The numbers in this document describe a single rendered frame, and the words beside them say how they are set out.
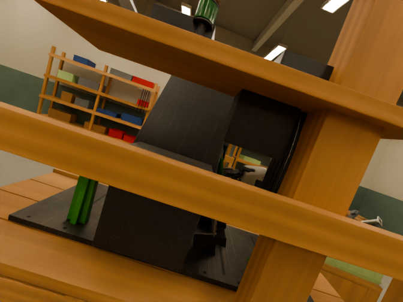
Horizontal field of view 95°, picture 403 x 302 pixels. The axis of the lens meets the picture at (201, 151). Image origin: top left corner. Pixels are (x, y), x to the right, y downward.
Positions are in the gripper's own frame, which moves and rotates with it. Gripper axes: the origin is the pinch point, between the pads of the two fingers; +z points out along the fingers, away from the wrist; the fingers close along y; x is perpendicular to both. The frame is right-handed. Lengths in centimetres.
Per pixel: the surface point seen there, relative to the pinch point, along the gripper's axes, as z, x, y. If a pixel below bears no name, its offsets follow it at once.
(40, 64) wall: 520, -501, -220
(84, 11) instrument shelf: 37, -1, 55
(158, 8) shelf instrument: 25, -12, 54
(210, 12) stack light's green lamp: 12, -9, 54
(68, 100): 407, -395, -270
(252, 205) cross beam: 0.6, 25.5, 28.9
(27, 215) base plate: 70, 22, 3
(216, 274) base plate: 4.8, 34.4, -10.3
